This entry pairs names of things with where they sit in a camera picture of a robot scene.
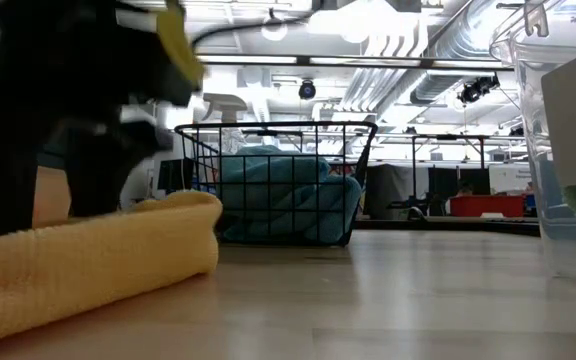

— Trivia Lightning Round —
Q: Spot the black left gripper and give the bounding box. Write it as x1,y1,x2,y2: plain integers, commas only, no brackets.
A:
0,0,204,239

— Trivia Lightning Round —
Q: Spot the yellow microfiber towel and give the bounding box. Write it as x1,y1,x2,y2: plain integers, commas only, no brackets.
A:
0,189,224,351

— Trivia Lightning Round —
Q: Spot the blue microfiber towel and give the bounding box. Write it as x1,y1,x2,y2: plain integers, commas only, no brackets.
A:
312,174,364,244
220,144,332,201
221,197,319,245

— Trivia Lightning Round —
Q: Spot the yellow tape label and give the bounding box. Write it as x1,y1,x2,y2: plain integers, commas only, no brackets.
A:
155,0,207,94

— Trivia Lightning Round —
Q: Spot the clear spray bottle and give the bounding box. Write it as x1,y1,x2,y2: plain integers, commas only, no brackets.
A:
201,93,249,154

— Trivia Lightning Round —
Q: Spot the round ceiling lamp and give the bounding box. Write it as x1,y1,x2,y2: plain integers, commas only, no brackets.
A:
260,19,290,43

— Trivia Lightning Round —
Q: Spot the black ceiling spotlight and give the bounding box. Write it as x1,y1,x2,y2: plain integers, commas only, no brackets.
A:
457,73,502,105

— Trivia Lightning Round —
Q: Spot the red storage bin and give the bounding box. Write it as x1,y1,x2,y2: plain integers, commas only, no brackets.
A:
449,194,527,219

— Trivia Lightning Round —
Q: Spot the clear plastic bin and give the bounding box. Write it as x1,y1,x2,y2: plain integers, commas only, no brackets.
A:
489,0,576,281

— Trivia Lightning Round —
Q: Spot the white paper label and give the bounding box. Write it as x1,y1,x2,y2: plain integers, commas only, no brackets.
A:
541,42,576,189

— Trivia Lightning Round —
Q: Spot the black wire basket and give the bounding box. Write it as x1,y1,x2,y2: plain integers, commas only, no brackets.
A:
174,120,379,248

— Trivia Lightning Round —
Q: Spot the black hanging cable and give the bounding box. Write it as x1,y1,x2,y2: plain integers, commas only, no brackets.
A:
191,8,320,47

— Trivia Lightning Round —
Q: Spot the black overhead camera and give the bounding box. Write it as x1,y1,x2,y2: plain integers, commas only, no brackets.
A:
297,78,318,101

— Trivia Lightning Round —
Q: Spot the black overhead frame bar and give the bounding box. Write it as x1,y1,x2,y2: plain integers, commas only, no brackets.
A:
195,52,515,72

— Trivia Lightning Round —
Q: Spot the black aluminium table frame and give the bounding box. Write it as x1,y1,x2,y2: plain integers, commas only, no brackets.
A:
355,215,542,237

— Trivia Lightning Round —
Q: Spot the black background workstation frame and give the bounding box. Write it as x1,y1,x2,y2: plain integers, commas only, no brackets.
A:
407,133,492,217

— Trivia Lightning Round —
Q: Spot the silver ventilation duct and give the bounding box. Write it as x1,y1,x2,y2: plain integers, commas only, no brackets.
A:
410,0,525,106

